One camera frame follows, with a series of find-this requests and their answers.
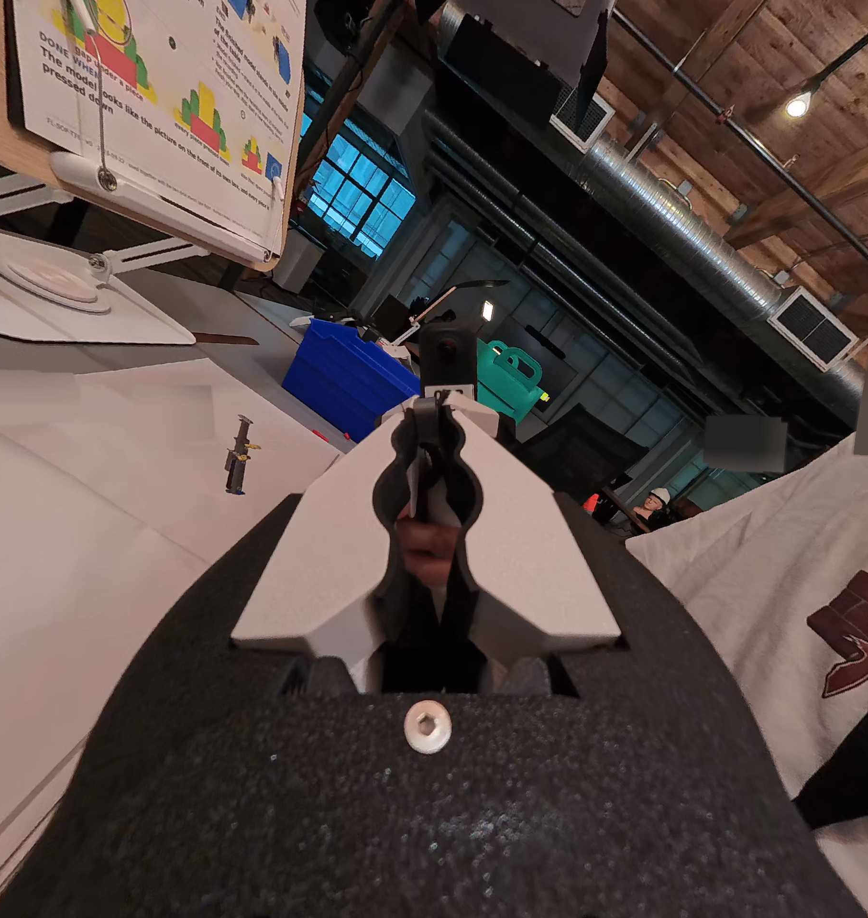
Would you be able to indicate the silver air duct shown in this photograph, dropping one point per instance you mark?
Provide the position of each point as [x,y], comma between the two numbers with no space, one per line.
[692,237]

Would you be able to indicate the white vent grille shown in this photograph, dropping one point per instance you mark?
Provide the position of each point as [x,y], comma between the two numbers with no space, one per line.
[812,330]
[584,118]

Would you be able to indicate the white pedestal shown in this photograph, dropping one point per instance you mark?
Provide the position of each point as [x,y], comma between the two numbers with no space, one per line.
[297,262]

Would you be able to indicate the teal object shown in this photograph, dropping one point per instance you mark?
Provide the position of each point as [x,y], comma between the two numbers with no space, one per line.
[509,387]

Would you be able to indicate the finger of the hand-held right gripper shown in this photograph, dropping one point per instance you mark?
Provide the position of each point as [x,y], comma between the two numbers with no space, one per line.
[398,412]
[477,414]

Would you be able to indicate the dark grey lego connector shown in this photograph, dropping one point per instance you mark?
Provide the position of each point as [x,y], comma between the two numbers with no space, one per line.
[426,423]

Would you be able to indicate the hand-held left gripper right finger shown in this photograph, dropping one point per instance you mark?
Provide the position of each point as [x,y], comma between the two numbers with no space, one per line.
[541,574]

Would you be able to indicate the mannequin head with hard hat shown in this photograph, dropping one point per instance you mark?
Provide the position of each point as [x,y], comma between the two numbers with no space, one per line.
[656,505]

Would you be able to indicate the printed instruction sheet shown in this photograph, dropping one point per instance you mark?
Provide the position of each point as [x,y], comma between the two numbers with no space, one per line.
[175,86]

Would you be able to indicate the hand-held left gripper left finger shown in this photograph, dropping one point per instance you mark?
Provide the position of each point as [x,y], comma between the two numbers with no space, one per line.
[319,574]

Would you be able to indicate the blue plastic bin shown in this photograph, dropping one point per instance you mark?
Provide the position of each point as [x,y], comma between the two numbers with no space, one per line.
[333,387]

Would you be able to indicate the lego instruction booklet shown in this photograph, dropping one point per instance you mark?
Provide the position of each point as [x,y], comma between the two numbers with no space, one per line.
[82,538]

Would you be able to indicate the ceiling spot light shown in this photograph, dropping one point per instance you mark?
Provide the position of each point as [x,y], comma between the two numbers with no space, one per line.
[798,106]

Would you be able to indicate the person's right hand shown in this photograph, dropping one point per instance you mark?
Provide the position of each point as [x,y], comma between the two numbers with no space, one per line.
[426,549]

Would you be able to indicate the wooden post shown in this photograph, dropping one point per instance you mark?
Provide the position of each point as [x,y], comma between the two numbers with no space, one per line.
[348,86]

